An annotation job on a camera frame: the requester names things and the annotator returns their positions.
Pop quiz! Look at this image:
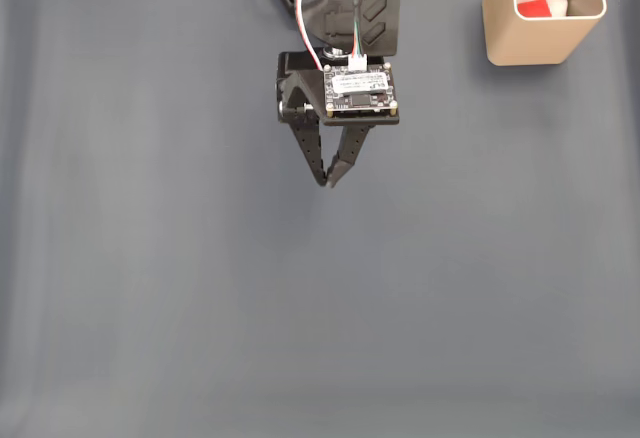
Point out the grey table cloth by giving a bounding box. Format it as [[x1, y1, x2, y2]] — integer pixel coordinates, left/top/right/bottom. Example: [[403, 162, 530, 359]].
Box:
[[0, 0, 640, 438]]

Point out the red cube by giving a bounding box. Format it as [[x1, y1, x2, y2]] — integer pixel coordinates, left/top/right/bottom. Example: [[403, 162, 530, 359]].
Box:
[[516, 0, 553, 20]]

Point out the camera circuit board on mount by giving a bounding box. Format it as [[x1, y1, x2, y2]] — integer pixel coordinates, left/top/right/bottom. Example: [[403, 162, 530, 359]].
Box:
[[321, 61, 401, 127]]

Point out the black camera cable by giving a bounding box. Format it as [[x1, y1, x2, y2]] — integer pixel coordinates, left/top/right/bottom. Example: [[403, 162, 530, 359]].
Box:
[[348, 0, 370, 70]]

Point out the white red servo cable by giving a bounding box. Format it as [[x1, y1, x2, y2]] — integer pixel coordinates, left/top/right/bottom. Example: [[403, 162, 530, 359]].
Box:
[[294, 0, 357, 72]]

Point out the beige rectangular box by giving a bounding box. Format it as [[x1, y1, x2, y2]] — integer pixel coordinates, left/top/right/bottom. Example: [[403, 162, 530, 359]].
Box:
[[481, 0, 608, 67]]

